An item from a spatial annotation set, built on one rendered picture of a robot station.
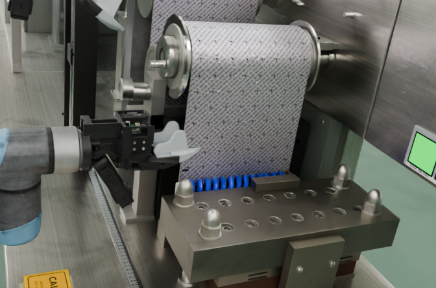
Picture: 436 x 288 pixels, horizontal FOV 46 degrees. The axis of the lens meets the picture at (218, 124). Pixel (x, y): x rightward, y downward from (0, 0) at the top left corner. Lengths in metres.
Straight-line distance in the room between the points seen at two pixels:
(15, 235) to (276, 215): 0.43
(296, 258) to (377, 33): 0.42
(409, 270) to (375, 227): 1.81
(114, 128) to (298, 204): 0.36
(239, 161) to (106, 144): 0.27
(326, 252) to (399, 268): 1.88
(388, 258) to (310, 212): 1.88
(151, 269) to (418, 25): 0.61
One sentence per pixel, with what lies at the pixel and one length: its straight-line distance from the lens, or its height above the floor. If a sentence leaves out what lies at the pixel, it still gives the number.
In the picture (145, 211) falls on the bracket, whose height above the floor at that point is 0.92.
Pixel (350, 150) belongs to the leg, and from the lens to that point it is 1.31.
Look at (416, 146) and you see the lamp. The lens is 0.88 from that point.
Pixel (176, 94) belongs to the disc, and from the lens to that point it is 0.89.
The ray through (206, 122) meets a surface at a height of 1.15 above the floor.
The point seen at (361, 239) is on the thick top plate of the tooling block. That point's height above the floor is 1.00.
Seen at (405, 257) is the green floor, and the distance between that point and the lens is 2.85.
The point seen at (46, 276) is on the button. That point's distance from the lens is 0.89.
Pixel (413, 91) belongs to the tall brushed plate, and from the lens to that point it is 0.89.
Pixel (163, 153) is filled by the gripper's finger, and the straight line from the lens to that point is 0.88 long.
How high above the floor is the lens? 1.50
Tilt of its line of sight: 23 degrees down
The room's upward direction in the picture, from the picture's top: 8 degrees clockwise
